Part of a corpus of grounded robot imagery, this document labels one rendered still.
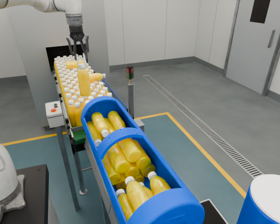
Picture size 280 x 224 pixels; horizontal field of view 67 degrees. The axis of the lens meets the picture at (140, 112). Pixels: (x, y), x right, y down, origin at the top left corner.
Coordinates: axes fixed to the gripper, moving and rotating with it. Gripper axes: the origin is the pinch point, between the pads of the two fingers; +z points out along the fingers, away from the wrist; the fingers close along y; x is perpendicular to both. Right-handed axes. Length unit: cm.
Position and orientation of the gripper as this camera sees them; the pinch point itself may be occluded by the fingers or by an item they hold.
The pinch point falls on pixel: (81, 59)
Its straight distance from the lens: 141.4
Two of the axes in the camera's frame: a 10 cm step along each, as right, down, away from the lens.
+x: -4.0, -4.5, 8.0
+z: 0.2, 8.6, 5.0
